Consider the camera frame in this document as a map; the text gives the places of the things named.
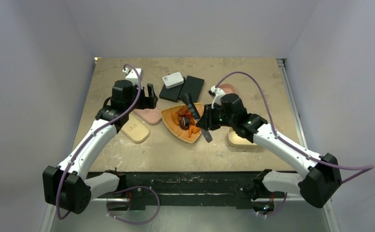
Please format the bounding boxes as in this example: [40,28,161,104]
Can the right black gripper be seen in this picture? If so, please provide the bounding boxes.
[196,103,235,131]

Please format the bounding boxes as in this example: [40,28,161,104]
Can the fried chicken piece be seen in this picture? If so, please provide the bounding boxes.
[171,113,180,125]

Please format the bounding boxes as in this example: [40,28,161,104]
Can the black metal tongs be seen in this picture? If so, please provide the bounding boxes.
[180,93,213,143]

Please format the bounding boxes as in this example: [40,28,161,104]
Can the black rice roll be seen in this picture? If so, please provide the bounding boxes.
[182,117,190,128]

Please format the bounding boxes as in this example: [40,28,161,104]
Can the woven bamboo basket tray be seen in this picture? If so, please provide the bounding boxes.
[161,104,202,143]

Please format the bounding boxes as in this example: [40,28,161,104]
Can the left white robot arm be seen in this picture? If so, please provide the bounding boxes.
[43,80,158,214]

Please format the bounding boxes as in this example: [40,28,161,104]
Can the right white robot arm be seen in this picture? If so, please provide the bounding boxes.
[196,94,342,208]

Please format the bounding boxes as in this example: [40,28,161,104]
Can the pink lunch box lid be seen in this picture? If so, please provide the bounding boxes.
[133,107,162,125]

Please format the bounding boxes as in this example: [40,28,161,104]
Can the left black box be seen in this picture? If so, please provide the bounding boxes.
[159,77,186,102]

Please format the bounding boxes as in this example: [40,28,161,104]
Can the black box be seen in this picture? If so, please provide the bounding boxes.
[159,77,186,102]
[178,75,204,102]

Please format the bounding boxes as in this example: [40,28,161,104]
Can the pink lunch box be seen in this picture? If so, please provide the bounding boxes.
[218,84,237,94]

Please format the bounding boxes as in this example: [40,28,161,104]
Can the beige lunch box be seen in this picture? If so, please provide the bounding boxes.
[227,128,258,148]

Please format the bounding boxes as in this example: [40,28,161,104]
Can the white small device box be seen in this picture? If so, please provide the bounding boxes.
[162,72,185,89]

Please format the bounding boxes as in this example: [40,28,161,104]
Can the beige lunch box lid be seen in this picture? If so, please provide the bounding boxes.
[121,114,150,144]

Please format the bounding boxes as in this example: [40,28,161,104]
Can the right black box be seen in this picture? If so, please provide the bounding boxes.
[178,75,204,102]

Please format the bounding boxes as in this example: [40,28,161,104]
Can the dark brown meat slice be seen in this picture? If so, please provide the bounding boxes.
[176,106,189,116]

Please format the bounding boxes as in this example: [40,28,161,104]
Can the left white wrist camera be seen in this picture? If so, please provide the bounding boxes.
[122,68,144,88]

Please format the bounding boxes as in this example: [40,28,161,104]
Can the right aluminium rail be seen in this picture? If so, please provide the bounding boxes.
[276,59,307,146]

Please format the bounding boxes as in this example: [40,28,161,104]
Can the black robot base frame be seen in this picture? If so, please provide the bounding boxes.
[97,171,284,210]

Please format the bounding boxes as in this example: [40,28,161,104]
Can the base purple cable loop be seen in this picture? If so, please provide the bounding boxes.
[106,185,161,225]

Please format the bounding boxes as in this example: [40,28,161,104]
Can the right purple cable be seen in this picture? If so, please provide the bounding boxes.
[214,71,375,185]

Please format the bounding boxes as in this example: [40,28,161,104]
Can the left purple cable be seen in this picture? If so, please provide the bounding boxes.
[55,64,144,220]

